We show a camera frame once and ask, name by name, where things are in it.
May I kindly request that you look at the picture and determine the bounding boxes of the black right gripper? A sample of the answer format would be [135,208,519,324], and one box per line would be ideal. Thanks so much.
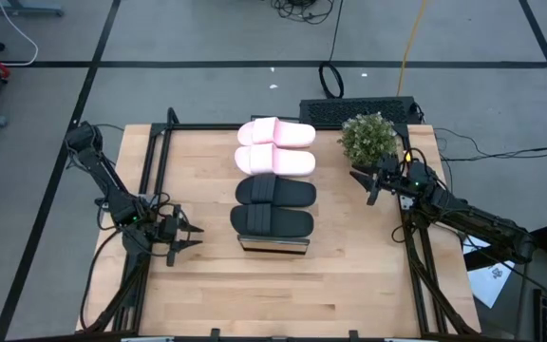
[349,154,407,207]

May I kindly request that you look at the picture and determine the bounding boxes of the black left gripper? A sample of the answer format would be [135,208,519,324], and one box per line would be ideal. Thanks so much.
[158,203,205,268]

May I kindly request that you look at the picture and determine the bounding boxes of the black slide sandal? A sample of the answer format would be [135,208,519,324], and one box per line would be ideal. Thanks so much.
[235,172,318,208]
[229,203,315,238]

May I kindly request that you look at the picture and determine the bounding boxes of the pink slide sandal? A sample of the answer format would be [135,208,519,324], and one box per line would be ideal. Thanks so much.
[236,116,317,149]
[234,142,317,178]

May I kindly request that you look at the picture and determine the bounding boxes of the small green potted plant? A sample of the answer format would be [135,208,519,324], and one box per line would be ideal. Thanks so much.
[337,111,400,170]

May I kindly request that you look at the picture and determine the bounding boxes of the black desk beam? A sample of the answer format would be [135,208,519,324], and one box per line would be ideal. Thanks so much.
[462,226,547,272]

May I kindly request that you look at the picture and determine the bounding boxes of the white paper sheet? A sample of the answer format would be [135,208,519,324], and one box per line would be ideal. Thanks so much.
[462,236,517,310]

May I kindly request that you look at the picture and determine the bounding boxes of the wooden shelf with black frame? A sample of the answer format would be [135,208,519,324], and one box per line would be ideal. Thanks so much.
[237,115,320,257]

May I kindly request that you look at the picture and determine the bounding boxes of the black metal table frame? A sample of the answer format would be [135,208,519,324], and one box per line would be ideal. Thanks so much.
[78,106,481,339]

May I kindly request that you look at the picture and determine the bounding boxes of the yellow cable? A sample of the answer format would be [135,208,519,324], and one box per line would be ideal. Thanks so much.
[395,0,429,98]

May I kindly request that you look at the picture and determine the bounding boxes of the black tangled cable bundle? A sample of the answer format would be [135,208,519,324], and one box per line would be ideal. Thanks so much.
[270,0,336,25]

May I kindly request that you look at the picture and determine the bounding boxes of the white floor cable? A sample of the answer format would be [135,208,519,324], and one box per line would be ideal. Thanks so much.
[0,0,40,67]

